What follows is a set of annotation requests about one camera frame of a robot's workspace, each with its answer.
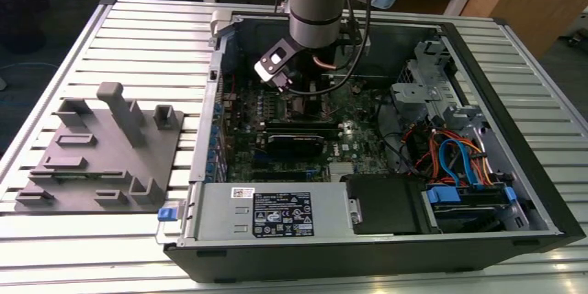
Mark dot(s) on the black RAM slot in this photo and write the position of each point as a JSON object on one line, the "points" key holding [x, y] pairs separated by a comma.
{"points": [[299, 123]]}

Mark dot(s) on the black expansion slot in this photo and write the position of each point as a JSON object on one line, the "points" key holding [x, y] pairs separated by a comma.
{"points": [[284, 173], [284, 179]]}

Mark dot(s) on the coin cell battery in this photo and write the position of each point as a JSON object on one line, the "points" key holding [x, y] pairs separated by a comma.
{"points": [[359, 87]]}

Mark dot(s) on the grey case release latch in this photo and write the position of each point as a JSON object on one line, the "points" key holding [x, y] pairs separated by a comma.
{"points": [[220, 22]]}

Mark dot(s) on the black graphics card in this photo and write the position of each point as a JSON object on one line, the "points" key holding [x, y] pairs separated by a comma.
{"points": [[293, 146]]}

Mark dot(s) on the green motherboard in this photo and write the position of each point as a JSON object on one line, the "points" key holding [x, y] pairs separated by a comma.
{"points": [[363, 135]]}

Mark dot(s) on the grey metal drive cage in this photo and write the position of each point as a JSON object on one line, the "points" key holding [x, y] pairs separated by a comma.
{"points": [[413, 92]]}

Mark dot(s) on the silver finned heatsink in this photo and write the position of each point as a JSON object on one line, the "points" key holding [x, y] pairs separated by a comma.
{"points": [[341, 168]]}

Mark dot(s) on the black plastic shroud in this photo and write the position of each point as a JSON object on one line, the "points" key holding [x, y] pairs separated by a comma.
{"points": [[391, 204]]}

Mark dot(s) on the grey power supply unit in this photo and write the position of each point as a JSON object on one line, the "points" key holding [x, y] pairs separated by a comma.
{"points": [[216, 211]]}

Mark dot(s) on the hard disk in blue carrier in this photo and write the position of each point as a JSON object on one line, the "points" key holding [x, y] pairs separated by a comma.
{"points": [[443, 196]]}

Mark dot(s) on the grey parts rack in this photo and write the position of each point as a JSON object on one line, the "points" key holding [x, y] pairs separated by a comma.
{"points": [[115, 170]]}

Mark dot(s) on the blue case latch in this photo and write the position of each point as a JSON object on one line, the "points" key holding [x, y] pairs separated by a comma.
{"points": [[165, 214]]}

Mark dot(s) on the black grey PC case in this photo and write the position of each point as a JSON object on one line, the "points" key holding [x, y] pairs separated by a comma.
{"points": [[321, 263]]}

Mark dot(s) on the office chair base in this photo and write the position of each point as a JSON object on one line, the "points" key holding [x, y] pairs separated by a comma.
{"points": [[576, 37]]}

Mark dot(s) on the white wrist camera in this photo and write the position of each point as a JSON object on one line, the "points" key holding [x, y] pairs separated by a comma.
{"points": [[275, 61]]}

